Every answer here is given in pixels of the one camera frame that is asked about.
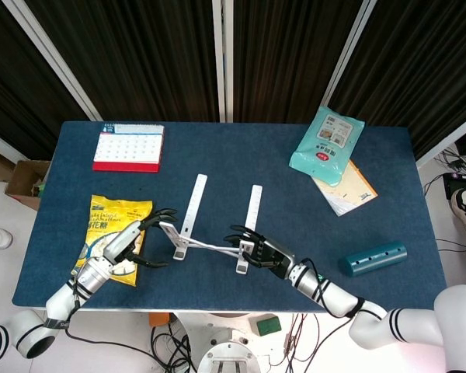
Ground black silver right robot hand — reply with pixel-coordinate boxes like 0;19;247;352
224;224;297;280

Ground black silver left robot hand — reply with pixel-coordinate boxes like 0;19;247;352
100;208;179;270

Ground white folding laptop stand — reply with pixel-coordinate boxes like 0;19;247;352
158;173;264;275

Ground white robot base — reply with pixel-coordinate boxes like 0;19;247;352
196;310;266;373

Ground yellow marshmallow bag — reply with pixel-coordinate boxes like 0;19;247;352
75;193;155;288

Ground red desk calendar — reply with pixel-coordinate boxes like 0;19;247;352
92;120;165;174

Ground teal cylinder with holes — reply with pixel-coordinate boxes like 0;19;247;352
337;240;407;277

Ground orange white booklet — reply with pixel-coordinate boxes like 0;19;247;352
312;159;379;217

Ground blue fabric table mat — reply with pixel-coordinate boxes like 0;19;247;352
12;120;451;314

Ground teal wet wipes pack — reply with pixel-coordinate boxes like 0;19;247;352
289;105;366;187

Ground brown cardboard box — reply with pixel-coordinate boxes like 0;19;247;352
4;159;51;211

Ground dark curtain panel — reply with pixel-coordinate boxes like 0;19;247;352
232;0;362;124
25;0;221;124
0;0;92;161
332;0;466;160

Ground black electronics box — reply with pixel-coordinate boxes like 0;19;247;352
442;173;466;199

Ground red thin wires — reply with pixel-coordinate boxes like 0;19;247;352
283;313;323;366

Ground black floor cable bundle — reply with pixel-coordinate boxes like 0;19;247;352
150;325;198;373

